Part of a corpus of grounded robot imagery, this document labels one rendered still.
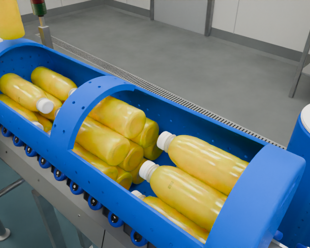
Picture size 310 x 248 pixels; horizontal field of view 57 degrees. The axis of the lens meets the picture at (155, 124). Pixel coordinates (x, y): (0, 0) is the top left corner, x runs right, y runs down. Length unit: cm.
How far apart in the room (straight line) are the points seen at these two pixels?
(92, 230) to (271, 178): 52
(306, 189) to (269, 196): 59
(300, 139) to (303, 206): 23
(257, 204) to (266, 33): 382
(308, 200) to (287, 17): 320
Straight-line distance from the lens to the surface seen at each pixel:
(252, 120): 279
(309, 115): 102
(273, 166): 48
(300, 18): 400
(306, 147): 97
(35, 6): 152
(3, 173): 241
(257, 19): 422
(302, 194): 106
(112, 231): 76
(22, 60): 105
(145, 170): 58
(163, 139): 59
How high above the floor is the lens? 155
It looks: 37 degrees down
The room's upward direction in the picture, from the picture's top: straight up
